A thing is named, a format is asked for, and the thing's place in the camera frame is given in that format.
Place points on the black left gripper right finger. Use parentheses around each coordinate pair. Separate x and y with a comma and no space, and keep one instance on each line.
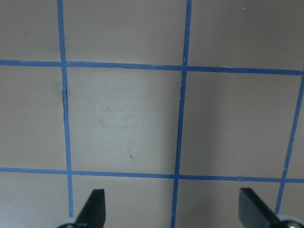
(253,212)

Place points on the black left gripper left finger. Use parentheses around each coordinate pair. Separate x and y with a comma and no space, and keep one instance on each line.
(93,213)

